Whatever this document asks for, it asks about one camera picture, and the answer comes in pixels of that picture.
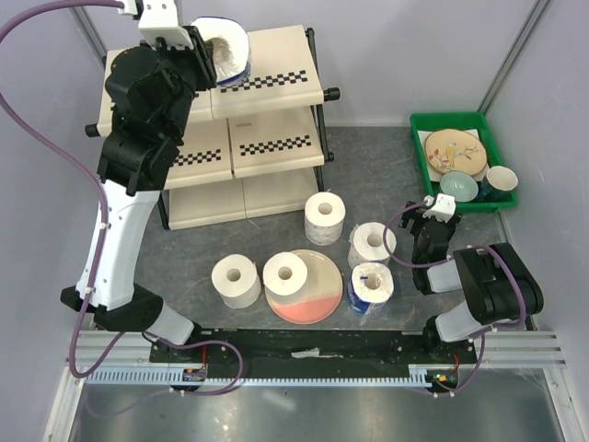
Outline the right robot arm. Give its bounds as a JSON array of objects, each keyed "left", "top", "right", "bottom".
[{"left": 390, "top": 196, "right": 545, "bottom": 363}]

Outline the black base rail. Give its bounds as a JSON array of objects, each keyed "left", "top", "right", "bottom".
[{"left": 149, "top": 329, "right": 477, "bottom": 380}]

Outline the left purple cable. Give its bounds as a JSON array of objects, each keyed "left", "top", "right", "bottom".
[{"left": 0, "top": 0, "right": 245, "bottom": 418}]

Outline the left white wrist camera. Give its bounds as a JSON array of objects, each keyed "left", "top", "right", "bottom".
[{"left": 119, "top": 0, "right": 194, "bottom": 50}]

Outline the beige and pink plate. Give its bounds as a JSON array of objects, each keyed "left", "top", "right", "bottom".
[{"left": 265, "top": 250, "right": 343, "bottom": 325}]

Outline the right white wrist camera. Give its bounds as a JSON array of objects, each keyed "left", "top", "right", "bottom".
[{"left": 422, "top": 193, "right": 456, "bottom": 223}]

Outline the light teal ceramic bowl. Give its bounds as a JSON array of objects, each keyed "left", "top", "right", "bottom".
[{"left": 439, "top": 171, "right": 479, "bottom": 203}]

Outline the plain white roll on table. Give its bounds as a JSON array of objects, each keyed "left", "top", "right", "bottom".
[{"left": 211, "top": 254, "right": 261, "bottom": 309}]

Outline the white roll with pink core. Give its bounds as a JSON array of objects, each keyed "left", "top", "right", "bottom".
[{"left": 348, "top": 222, "right": 390, "bottom": 269}]

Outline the purple cable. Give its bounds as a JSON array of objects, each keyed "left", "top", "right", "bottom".
[
  {"left": 382, "top": 204, "right": 456, "bottom": 268},
  {"left": 0, "top": 0, "right": 245, "bottom": 418}
]

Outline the plain white roll on plate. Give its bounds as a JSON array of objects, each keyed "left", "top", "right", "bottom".
[{"left": 262, "top": 252, "right": 308, "bottom": 306}]

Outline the dark teal mug white inside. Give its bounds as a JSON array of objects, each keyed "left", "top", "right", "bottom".
[{"left": 476, "top": 166, "right": 519, "bottom": 202}]

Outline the beige plate with bird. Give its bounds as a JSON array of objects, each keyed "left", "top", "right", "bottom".
[{"left": 424, "top": 129, "right": 488, "bottom": 176}]

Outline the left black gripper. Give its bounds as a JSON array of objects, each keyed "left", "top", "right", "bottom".
[{"left": 143, "top": 25, "right": 218, "bottom": 140}]

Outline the blue paper towel roll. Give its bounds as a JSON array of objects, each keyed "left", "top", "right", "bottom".
[{"left": 191, "top": 17, "right": 251, "bottom": 87}]

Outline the green plastic bin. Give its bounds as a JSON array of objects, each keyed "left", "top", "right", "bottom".
[{"left": 410, "top": 111, "right": 518, "bottom": 214}]

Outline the white roll with dotted print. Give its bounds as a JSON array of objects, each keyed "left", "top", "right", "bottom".
[{"left": 305, "top": 192, "right": 346, "bottom": 246}]

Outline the beige three-tier shelf rack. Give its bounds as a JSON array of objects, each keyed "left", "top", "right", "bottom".
[{"left": 87, "top": 26, "right": 340, "bottom": 230}]

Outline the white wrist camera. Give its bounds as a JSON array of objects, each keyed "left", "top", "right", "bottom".
[
  {"left": 119, "top": 0, "right": 194, "bottom": 50},
  {"left": 422, "top": 193, "right": 456, "bottom": 223}
]

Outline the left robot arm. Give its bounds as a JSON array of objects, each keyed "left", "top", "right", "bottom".
[{"left": 60, "top": 26, "right": 216, "bottom": 362}]

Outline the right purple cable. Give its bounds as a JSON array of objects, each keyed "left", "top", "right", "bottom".
[{"left": 382, "top": 204, "right": 456, "bottom": 268}]

